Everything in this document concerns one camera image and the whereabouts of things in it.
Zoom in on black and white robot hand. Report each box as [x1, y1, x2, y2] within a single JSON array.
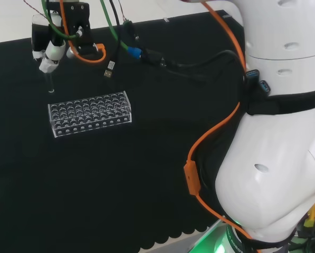
[[31, 0, 99, 74]]

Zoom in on clear glass test tube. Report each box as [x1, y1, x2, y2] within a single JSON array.
[[44, 71, 55, 93]]

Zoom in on clear plastic test tube rack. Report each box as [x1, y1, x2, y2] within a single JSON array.
[[47, 90, 133, 139]]

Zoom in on black bench cloth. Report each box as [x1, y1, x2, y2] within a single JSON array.
[[0, 9, 247, 253]]

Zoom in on green cable loop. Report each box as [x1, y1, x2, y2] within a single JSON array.
[[41, 0, 77, 41]]

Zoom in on green cable with blue connector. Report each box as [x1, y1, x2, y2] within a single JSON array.
[[100, 0, 143, 60]]

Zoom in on short orange cable loop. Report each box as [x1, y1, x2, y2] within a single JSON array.
[[59, 0, 107, 64]]

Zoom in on black cable with USB plug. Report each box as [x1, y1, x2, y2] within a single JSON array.
[[103, 0, 122, 79]]

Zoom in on thick black cable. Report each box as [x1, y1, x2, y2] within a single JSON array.
[[141, 48, 249, 83]]

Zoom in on long orange cable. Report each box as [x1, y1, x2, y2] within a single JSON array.
[[183, 1, 255, 240]]

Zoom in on black arm strap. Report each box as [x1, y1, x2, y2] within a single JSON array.
[[244, 88, 315, 116]]

